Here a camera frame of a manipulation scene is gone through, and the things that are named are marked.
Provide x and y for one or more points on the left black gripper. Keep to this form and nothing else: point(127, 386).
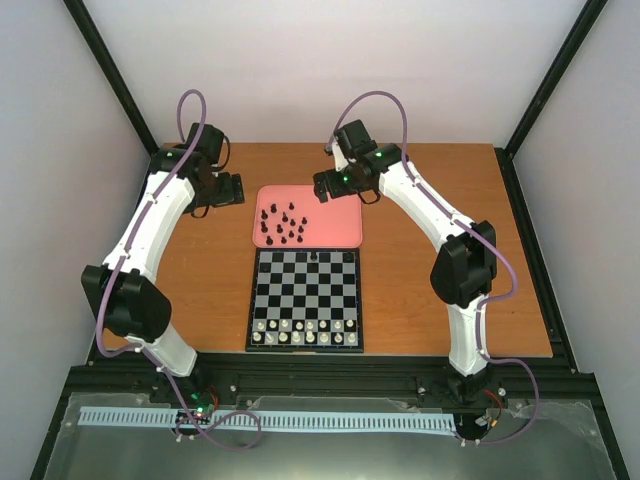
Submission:
point(230, 195)

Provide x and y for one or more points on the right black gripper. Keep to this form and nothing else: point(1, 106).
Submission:
point(333, 190)

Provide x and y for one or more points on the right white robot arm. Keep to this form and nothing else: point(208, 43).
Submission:
point(465, 265)

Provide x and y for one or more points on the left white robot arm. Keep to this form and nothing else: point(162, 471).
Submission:
point(187, 179)

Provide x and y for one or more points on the pink tray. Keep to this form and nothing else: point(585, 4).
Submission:
point(336, 223)

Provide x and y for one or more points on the black and grey chessboard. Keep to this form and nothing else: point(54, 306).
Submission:
point(288, 286)

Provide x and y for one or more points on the left black frame post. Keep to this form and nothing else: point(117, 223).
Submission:
point(96, 44)

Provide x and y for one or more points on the black aluminium frame base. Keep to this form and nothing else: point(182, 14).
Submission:
point(206, 274)

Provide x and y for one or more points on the light blue cable duct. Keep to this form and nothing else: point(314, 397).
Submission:
point(280, 421)

